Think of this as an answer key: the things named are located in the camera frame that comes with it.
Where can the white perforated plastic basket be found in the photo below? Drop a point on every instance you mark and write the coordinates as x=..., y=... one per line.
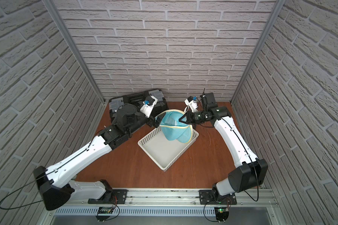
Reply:
x=164, y=153

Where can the right controller circuit board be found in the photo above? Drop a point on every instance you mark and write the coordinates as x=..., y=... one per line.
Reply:
x=221, y=214

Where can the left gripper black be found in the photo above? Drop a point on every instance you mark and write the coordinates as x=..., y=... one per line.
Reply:
x=152, y=121

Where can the aluminium corner post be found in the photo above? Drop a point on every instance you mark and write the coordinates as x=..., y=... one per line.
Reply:
x=54, y=13
x=260, y=43

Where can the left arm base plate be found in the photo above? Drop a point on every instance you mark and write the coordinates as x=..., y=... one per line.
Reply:
x=117, y=196

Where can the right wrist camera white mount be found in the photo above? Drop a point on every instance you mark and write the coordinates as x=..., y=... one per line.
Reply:
x=191, y=104

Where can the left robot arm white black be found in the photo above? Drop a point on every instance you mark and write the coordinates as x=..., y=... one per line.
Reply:
x=55, y=183

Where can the left aluminium corner post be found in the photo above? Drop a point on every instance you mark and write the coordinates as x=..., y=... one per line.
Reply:
x=54, y=13

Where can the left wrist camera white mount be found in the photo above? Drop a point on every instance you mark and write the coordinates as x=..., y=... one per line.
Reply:
x=148, y=105

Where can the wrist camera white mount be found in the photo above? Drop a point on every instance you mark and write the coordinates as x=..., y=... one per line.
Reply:
x=191, y=104
x=148, y=105

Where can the right aluminium corner post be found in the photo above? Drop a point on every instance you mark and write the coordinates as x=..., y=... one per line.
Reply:
x=260, y=43

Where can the left controller circuit board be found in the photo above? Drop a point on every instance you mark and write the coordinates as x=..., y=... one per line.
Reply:
x=104, y=213

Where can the black plastic toolbox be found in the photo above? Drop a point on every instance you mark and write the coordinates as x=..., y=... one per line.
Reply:
x=136, y=99

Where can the teal mesh laundry bag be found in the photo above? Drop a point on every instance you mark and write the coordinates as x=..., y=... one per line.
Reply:
x=172, y=128

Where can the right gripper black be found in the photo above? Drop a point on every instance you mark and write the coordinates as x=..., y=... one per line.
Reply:
x=189, y=116

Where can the controller circuit board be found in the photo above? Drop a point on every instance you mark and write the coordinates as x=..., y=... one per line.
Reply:
x=104, y=213
x=221, y=214

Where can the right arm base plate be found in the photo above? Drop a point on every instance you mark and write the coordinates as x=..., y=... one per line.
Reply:
x=211, y=196

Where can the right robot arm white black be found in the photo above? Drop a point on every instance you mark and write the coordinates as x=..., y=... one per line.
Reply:
x=249, y=171

